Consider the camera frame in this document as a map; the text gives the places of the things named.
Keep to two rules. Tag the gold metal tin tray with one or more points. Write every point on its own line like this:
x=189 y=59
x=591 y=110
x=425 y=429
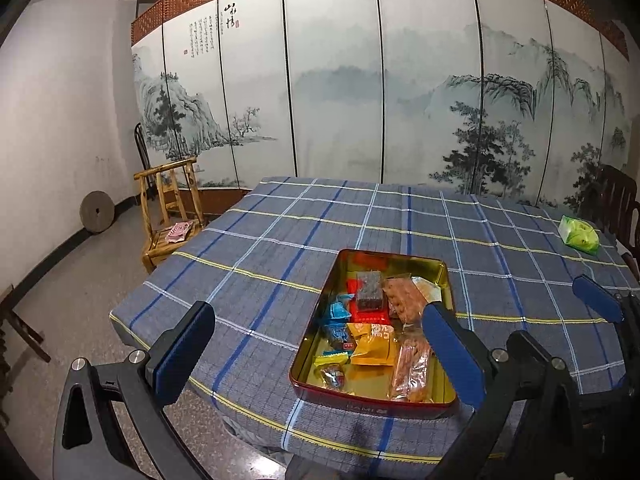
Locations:
x=360 y=407

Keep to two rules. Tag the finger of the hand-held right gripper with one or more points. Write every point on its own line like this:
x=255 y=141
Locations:
x=597 y=300

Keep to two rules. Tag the landscape painted folding screen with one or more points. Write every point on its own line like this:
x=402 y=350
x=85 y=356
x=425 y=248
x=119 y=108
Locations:
x=380 y=85

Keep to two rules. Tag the round stone millstone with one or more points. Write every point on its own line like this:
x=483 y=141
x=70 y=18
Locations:
x=97 y=211

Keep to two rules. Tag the blue and white candy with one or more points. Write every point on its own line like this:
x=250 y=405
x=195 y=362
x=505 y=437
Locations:
x=341 y=337

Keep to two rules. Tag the dark brown block packet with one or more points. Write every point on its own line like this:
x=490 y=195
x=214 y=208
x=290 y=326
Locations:
x=370 y=291

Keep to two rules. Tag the orange triangular snack packet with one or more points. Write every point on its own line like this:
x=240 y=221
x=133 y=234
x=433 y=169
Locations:
x=372 y=347

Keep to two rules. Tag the red snack packet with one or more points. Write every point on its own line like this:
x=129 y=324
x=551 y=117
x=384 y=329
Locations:
x=370 y=316

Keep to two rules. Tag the dark wooden furniture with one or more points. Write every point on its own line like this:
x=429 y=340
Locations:
x=17 y=325

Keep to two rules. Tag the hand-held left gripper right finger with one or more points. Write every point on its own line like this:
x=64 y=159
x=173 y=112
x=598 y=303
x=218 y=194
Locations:
x=452 y=355

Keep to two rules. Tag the bright blue candy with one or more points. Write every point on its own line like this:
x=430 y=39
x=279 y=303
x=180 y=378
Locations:
x=338 y=308

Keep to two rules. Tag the dark wooden chair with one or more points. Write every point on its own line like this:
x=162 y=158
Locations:
x=612 y=200

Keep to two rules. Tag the yellow candy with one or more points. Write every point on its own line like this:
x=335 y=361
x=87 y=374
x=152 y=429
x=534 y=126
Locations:
x=331 y=360

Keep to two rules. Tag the blue plaid tablecloth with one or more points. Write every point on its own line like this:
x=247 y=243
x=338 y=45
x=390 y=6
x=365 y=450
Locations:
x=280 y=240

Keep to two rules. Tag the brown candy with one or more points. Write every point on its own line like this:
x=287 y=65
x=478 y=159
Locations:
x=333 y=377

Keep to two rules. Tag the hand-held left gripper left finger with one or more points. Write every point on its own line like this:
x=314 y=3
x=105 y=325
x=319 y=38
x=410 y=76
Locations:
x=185 y=350

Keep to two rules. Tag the clear packet of reddish-brown biscuits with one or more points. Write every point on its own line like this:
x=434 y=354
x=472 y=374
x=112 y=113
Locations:
x=400 y=297

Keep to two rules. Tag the green tissue pack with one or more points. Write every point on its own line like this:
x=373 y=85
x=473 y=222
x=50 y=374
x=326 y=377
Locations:
x=579 y=234

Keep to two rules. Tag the bamboo chair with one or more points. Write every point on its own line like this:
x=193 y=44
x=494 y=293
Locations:
x=170 y=240

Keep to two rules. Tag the pink item on chair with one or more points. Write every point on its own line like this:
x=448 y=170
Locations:
x=179 y=231

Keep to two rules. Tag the black metal chair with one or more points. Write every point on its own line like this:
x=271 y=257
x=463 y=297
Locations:
x=141 y=145

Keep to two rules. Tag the clear packet of orange biscuits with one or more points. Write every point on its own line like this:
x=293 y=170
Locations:
x=410 y=370

